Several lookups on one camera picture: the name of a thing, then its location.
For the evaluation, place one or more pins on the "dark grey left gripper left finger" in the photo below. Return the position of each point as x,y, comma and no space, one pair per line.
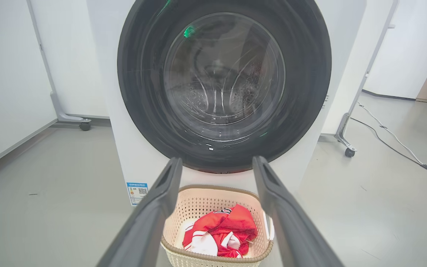
150,222

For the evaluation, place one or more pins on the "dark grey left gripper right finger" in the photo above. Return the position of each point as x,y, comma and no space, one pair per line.
287,222

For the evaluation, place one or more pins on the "red white jersey garment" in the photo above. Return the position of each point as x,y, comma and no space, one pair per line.
235,222
206,243

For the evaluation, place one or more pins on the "black round glass washer door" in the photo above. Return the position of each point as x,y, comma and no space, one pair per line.
143,92

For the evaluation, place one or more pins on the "cream perforated laundry basket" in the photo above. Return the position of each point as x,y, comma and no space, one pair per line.
198,200

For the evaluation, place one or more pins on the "white front-load washing machine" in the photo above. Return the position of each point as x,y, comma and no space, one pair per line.
124,129

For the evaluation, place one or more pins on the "stainless steel washing machine drum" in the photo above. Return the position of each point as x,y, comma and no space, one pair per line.
198,100

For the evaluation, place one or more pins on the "blue energy label sticker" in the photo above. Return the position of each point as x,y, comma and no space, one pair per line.
137,193

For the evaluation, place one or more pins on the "metal partition leg with caster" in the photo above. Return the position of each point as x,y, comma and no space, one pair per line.
341,133
61,115

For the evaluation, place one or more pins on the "white partition panel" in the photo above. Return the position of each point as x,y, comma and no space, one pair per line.
72,55
358,74

